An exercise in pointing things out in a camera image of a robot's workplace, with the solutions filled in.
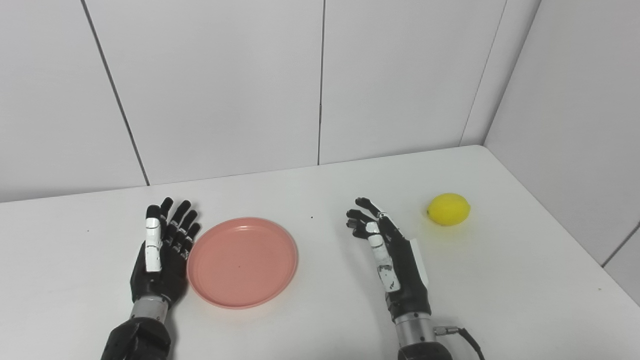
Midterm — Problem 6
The pink round plate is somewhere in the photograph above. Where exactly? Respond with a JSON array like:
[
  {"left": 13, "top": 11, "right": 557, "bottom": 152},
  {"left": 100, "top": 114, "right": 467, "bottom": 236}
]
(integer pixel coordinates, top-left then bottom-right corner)
[{"left": 186, "top": 216, "right": 299, "bottom": 310}]

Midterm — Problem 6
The black and white right hand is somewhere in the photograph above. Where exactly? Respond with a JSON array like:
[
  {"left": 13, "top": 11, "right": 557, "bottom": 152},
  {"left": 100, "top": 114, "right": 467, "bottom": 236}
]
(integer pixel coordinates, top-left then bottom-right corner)
[{"left": 346, "top": 197, "right": 432, "bottom": 322}]

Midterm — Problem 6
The black and white left hand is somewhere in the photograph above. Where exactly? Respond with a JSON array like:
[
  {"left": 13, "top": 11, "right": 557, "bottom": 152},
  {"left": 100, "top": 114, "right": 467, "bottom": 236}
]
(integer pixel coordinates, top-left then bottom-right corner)
[{"left": 130, "top": 197, "right": 202, "bottom": 307}]

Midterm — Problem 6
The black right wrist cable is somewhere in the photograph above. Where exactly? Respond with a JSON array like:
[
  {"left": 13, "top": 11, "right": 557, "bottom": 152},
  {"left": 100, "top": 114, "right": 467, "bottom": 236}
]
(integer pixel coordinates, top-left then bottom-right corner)
[{"left": 434, "top": 326, "right": 486, "bottom": 360}]

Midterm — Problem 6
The yellow lemon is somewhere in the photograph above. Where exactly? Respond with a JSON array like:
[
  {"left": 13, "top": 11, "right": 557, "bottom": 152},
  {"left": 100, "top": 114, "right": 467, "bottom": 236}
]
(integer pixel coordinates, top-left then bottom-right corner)
[{"left": 426, "top": 193, "right": 471, "bottom": 227}]

